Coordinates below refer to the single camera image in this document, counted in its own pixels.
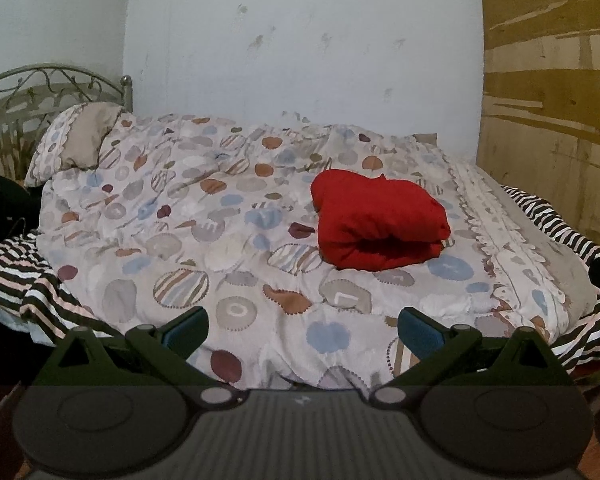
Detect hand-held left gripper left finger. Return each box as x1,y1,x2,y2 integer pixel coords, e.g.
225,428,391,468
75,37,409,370
40,306,246,409

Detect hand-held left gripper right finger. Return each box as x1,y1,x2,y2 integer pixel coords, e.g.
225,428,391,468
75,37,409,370
362,307,569,407

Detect red knit sweater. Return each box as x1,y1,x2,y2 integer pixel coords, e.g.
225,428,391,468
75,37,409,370
310,170,452,272

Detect patterned circle print duvet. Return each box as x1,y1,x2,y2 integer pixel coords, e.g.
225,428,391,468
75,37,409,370
25,102,598,391

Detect worn wooden plywood panel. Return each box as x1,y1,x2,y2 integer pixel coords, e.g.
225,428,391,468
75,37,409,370
475,0,600,256

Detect black white striped bed sheet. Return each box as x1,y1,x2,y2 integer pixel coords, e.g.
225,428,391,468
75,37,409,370
0,185,600,376

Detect beige patterned pillow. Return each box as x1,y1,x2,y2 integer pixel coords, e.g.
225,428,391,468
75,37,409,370
24,102,126,188

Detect black bag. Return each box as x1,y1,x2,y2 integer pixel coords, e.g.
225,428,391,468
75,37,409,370
0,175,43,251

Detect metal scrollwork headboard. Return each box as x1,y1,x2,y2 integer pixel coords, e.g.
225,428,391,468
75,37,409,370
0,63,133,183

